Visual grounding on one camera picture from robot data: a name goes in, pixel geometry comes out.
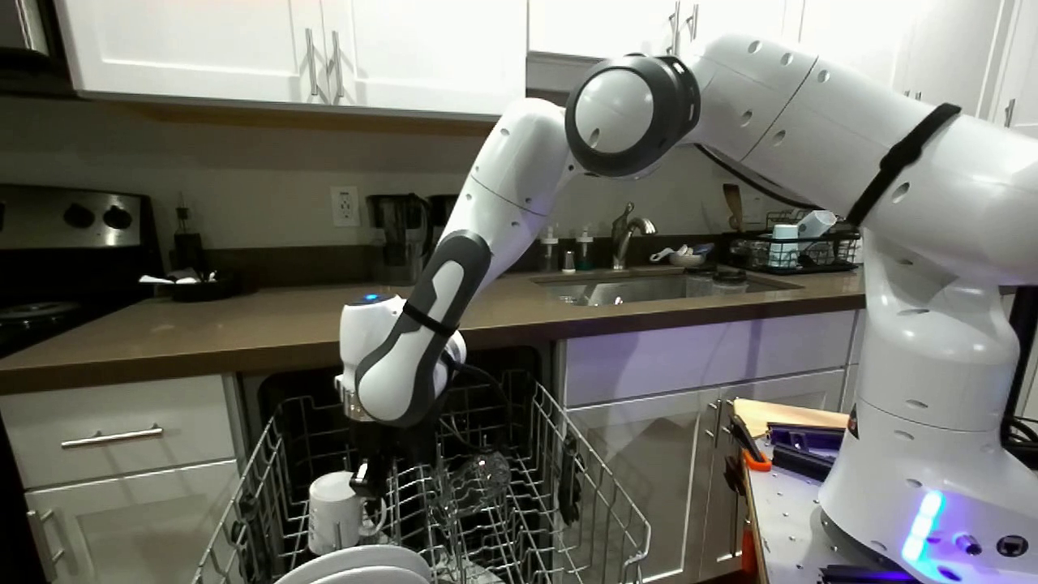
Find brown kitchen countertop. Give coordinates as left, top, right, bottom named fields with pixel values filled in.
left=0, top=265, right=869, bottom=396

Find wooden board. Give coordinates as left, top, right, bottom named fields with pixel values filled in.
left=729, top=392, right=855, bottom=439

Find black stainless stove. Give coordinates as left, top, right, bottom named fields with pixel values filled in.
left=0, top=182, right=166, bottom=362

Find black tray with white items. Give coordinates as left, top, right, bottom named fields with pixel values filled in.
left=137, top=263, right=253, bottom=306

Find white wall outlet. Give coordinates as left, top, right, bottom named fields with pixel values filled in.
left=326, top=184, right=364, bottom=231

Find silver cabinet door handle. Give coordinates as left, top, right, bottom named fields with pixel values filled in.
left=30, top=500, right=70, bottom=575

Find white dinner plate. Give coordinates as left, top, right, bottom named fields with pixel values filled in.
left=306, top=563, right=434, bottom=584
left=273, top=541, right=434, bottom=582

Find black dish drying rack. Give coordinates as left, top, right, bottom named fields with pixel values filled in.
left=720, top=206, right=867, bottom=275

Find open stainless dishwasher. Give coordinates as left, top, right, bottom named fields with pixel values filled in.
left=236, top=342, right=560, bottom=584

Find black plastic rack attachment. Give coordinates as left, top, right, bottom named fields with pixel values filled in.
left=550, top=451, right=586, bottom=525

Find silver drawer handle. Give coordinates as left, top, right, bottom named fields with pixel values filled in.
left=58, top=422, right=167, bottom=454

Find grey sink cabinet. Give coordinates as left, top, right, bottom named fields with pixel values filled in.
left=550, top=306, right=869, bottom=584

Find dark bottle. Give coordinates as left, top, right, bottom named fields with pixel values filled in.
left=166, top=203, right=211, bottom=275

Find stainless kitchen sink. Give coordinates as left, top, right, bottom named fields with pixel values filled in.
left=530, top=270, right=803, bottom=313

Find black base cable bundle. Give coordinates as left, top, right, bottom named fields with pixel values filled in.
left=998, top=288, right=1038, bottom=471

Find grey drawer cabinet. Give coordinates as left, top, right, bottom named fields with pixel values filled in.
left=0, top=369, right=249, bottom=584

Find chrome faucet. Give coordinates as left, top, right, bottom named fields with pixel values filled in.
left=606, top=206, right=657, bottom=272

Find black coffee maker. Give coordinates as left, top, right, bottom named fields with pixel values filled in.
left=364, top=193, right=462, bottom=272

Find black clamp parts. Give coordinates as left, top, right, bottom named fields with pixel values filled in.
left=761, top=418, right=853, bottom=482

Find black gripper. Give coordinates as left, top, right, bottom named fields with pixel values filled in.
left=346, top=416, right=437, bottom=535

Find metal wire dishwasher rack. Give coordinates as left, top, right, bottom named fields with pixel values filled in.
left=187, top=369, right=657, bottom=584

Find white mug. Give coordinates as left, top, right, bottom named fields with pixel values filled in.
left=306, top=469, right=389, bottom=558

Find orange black hand tool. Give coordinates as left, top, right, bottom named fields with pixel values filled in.
left=723, top=403, right=778, bottom=476

